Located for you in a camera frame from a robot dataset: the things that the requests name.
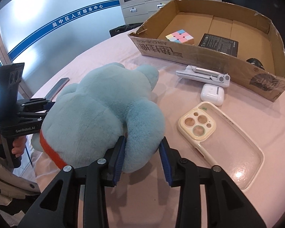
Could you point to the black chair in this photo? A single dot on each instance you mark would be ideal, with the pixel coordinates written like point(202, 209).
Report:
point(121, 29)

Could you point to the light blue plush toy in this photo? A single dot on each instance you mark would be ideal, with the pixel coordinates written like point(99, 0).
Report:
point(88, 118)

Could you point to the cream clear phone case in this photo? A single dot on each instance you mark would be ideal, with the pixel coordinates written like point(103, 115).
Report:
point(220, 141)

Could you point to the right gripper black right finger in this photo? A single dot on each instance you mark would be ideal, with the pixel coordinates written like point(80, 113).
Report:
point(227, 205)

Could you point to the dark smartphone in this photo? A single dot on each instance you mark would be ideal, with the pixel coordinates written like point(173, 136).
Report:
point(56, 89)

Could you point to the black round object in box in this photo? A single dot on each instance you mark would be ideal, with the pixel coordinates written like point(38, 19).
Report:
point(256, 63)

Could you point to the black flat box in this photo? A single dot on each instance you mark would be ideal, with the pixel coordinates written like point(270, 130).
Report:
point(220, 44)

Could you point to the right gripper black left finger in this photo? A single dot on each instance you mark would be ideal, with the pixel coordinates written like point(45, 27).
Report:
point(58, 204)

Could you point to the pastel rubik's cube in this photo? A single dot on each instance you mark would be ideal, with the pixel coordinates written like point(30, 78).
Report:
point(181, 36)

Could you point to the person's left hand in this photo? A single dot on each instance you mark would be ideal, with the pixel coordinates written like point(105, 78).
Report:
point(19, 146)

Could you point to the brown cardboard box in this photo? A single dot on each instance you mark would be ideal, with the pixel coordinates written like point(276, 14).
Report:
point(256, 35)

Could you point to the white earbuds case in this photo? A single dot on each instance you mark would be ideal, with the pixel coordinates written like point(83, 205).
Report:
point(213, 94)

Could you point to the white folding phone stand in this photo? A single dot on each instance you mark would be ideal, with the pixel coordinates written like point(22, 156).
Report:
point(205, 76)

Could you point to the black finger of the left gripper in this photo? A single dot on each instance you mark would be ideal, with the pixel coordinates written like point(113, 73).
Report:
point(34, 101)
point(31, 114)

